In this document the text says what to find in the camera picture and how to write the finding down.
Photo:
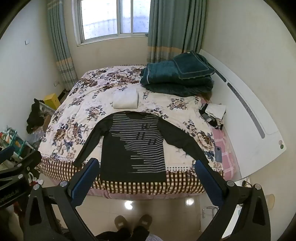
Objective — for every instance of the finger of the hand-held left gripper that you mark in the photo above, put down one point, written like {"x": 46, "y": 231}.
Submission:
{"x": 25, "y": 163}
{"x": 5, "y": 153}

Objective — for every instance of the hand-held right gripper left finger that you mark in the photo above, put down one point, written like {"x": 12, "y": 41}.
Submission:
{"x": 83, "y": 183}

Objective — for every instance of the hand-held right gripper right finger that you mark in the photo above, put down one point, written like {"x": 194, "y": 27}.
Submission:
{"x": 205, "y": 183}

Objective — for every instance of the black striped long-sleeve shirt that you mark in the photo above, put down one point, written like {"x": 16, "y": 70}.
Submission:
{"x": 134, "y": 148}

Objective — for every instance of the pile of black white clothes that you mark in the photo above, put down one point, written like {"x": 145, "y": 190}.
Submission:
{"x": 214, "y": 113}

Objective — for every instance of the teal storage rack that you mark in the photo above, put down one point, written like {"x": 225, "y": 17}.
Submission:
{"x": 13, "y": 141}

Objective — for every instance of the grey smartphone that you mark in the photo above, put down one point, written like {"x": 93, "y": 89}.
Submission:
{"x": 218, "y": 154}

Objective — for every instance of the pink checked bed sheet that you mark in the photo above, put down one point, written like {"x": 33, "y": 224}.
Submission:
{"x": 227, "y": 150}

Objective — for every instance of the black garment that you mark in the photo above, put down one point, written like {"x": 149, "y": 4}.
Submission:
{"x": 34, "y": 115}

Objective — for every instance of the brown slipper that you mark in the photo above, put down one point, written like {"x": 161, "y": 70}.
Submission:
{"x": 121, "y": 221}
{"x": 144, "y": 220}

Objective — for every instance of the clear plastic storage box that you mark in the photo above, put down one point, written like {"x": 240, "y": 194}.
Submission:
{"x": 47, "y": 111}

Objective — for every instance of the floral bed blanket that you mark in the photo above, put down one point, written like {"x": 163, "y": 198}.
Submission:
{"x": 78, "y": 120}

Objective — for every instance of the yellow box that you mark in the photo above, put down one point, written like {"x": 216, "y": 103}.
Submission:
{"x": 52, "y": 100}

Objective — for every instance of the white bed headboard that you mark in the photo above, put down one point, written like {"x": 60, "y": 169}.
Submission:
{"x": 252, "y": 129}

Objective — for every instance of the folded white cloth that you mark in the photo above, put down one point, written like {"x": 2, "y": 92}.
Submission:
{"x": 125, "y": 99}

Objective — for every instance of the folded teal quilt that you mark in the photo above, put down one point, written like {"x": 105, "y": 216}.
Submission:
{"x": 175, "y": 85}

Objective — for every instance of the teal pillow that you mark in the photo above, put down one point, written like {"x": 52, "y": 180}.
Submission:
{"x": 193, "y": 66}

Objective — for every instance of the teal striped curtain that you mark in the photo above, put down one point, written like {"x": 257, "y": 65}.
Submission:
{"x": 173, "y": 25}
{"x": 61, "y": 46}

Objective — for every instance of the window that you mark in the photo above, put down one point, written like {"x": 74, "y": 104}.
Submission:
{"x": 111, "y": 18}

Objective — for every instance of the wall outlet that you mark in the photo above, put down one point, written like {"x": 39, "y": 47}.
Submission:
{"x": 56, "y": 83}

